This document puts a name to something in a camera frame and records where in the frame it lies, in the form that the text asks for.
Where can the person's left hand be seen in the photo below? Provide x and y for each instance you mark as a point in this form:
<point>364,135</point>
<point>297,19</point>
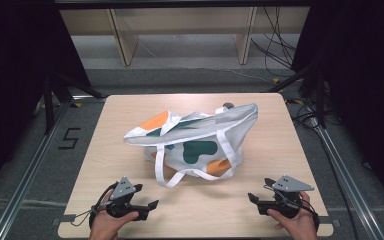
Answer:
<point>105,226</point>

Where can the black curtain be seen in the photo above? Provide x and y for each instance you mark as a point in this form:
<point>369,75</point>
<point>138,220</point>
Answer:
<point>16,66</point>
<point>363,83</point>

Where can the dark round object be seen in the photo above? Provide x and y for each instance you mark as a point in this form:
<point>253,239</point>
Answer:
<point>228,105</point>

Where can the aluminium floor rail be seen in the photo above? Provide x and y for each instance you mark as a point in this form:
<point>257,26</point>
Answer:
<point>30,176</point>
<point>346,180</point>

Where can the person's right hand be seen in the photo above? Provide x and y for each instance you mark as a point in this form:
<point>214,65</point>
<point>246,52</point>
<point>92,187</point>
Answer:
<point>301,226</point>

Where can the light wooden desk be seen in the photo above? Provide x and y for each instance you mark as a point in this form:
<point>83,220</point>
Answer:
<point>180,20</point>

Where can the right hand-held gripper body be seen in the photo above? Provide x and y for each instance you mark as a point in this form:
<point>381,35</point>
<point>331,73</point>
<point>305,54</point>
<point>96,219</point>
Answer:
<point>290,185</point>

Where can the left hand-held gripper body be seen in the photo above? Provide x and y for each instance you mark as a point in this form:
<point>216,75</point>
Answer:
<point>123,189</point>

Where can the white green orange tote bag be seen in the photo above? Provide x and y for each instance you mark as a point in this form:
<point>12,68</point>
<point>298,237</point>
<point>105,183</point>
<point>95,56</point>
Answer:
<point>200,133</point>

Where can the black metal stand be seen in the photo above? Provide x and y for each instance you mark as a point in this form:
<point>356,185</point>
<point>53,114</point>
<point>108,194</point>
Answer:
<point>316,93</point>
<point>51,100</point>

